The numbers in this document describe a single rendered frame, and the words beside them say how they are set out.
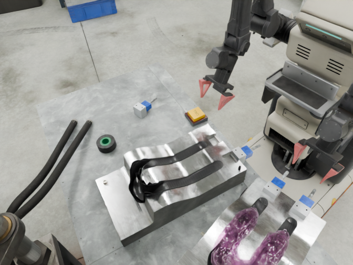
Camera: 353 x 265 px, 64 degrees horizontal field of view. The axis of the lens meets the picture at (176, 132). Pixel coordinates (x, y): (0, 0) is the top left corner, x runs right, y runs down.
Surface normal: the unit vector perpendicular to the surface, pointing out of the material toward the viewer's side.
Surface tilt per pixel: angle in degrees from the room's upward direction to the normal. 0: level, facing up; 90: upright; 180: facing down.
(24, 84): 0
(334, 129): 63
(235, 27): 90
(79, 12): 91
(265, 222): 27
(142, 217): 0
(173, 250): 0
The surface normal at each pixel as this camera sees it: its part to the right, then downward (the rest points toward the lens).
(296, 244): 0.26, -0.83
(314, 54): -0.75, 0.59
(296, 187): -0.04, -0.65
